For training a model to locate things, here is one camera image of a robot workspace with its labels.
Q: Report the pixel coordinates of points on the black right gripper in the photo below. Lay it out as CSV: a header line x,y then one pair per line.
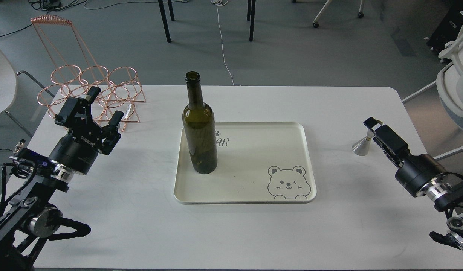
x,y
414,171

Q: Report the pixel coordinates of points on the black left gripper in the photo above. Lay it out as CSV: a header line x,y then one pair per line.
x,y
79,148

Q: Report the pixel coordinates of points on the silver metal jigger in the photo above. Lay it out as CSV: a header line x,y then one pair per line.
x,y
362,146

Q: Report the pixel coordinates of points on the dark green wine bottle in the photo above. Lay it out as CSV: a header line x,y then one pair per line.
x,y
199,126

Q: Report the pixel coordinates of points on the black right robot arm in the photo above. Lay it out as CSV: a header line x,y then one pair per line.
x,y
447,194

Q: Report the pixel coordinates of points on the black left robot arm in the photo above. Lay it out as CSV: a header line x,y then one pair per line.
x,y
27,219

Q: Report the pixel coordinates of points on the white office chair right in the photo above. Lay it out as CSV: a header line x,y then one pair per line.
x,y
449,81

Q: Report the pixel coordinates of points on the white chair left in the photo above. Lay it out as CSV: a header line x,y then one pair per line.
x,y
8,88

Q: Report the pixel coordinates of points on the black equipment case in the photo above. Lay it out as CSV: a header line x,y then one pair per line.
x,y
449,29

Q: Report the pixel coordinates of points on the cream bear print tray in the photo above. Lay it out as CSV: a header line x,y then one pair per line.
x,y
258,163

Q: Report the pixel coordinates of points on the white chair base with casters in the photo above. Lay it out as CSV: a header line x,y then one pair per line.
x,y
335,14

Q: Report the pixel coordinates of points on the black table legs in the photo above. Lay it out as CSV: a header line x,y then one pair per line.
x,y
193,22

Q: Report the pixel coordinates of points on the copper wire bottle rack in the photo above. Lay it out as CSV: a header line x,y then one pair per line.
x,y
121,88

